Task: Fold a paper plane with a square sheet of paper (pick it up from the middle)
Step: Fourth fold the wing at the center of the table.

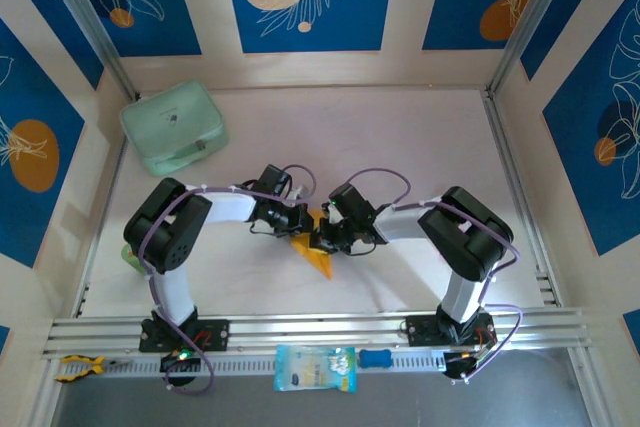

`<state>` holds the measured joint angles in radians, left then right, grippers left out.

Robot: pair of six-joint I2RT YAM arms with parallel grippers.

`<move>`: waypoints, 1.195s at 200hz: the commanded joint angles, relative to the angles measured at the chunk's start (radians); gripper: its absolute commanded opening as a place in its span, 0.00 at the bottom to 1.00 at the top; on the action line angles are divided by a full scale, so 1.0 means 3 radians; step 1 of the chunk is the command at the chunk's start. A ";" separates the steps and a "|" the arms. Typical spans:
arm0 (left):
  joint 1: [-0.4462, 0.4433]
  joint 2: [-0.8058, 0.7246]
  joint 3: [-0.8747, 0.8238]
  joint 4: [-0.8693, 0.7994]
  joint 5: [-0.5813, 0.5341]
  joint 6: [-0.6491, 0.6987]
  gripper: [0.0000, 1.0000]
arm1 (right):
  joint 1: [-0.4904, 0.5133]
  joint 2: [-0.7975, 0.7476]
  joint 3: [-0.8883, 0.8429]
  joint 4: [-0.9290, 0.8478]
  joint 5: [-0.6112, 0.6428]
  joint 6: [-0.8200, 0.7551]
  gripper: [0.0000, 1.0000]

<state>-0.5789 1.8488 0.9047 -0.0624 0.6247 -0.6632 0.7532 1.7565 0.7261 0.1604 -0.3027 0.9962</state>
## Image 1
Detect orange cloth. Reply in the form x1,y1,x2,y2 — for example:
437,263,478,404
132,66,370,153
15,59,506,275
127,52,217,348
289,205,335,280

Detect mint green zip pouch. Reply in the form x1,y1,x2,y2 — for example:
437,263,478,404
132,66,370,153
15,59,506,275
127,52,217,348
118,79,230,178

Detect light blue snack packet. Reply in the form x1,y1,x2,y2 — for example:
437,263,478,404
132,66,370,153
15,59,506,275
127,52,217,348
273,344,359,394

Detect blue bone shaped block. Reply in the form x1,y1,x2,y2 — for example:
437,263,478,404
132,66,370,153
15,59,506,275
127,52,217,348
359,348,392,369

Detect green can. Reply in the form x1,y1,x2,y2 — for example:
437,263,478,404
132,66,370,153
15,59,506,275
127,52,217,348
121,244,146,273

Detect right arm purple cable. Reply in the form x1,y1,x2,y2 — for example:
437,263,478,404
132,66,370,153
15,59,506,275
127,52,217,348
343,168,525,384

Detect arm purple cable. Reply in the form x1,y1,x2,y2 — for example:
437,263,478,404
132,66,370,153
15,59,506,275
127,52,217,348
137,163,321,397
343,168,525,384

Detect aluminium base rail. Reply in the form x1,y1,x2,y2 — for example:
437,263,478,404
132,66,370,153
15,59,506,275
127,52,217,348
42,307,596,363

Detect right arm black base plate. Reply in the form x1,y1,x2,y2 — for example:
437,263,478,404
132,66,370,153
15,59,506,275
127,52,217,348
398,313,499,349

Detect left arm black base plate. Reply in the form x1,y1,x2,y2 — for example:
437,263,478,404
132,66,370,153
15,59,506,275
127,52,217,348
138,317,231,353

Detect white slotted cable duct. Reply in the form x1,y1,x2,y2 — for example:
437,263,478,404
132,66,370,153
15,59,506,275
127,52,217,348
49,346,446,379

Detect aluminium side rail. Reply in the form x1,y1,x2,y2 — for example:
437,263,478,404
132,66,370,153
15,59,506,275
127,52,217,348
72,144,129,319
482,94,559,311

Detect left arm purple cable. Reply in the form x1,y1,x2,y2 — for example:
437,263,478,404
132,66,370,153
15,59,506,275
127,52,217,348
137,163,321,397

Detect yellow handled pliers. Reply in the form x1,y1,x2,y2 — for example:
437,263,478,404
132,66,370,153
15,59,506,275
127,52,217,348
53,354,134,383

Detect aluminium frame post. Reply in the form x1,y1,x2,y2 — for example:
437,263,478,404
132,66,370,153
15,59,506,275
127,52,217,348
483,0,601,101
35,0,141,101

